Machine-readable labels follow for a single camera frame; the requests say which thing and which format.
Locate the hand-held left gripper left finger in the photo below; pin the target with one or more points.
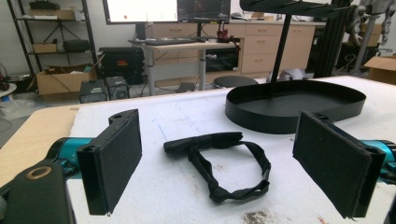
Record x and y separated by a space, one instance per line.
115 161

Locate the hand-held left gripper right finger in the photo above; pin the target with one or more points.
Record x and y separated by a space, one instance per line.
333 161

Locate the small black computer box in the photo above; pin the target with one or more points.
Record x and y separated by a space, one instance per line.
92 91
117 88

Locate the white foam table mat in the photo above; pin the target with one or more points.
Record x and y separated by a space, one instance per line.
186 193

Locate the black stand with oval tray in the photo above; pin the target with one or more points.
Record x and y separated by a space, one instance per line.
264 121

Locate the large open cardboard box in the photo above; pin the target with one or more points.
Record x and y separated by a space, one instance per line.
59 84

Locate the grey cloth bundle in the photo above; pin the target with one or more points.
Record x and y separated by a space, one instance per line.
291 74

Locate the black equipment case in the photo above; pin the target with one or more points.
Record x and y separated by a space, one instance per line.
123 65

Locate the cardboard box with open flap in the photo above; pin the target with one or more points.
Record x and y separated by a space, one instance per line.
383 68

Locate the black bag on shelf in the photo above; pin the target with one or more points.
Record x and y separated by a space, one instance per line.
76 45

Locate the round black stool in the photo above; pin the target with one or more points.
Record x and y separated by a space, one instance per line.
235 81

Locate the black keyboard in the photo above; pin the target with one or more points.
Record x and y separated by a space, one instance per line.
168 41

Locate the black metal shelf rack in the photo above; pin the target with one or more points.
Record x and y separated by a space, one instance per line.
90 31

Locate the wooden desk with grey legs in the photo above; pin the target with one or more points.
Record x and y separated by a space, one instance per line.
186 47

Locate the beige drawer cabinets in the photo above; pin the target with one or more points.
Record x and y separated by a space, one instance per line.
261 46

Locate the monitor with white screen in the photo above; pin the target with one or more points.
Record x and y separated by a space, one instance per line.
140 9

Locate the red device on desk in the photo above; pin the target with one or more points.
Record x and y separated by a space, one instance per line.
223 33

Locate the monitor with dark screen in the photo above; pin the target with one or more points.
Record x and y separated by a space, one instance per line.
204 9

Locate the black aluminium frame post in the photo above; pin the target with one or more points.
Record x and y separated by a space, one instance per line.
331 40

